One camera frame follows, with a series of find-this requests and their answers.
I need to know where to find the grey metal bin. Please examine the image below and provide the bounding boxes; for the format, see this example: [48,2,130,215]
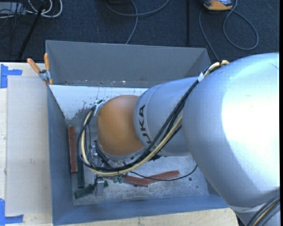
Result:
[45,40,231,226]

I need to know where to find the red-brown flat block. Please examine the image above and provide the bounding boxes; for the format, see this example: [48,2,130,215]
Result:
[145,170,181,181]
[68,126,78,174]
[123,175,150,188]

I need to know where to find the pale grey metal gripper finger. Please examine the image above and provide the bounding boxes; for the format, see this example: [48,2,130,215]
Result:
[95,180,105,197]

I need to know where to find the pale flat board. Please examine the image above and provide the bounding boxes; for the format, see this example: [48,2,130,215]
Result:
[5,75,53,217]

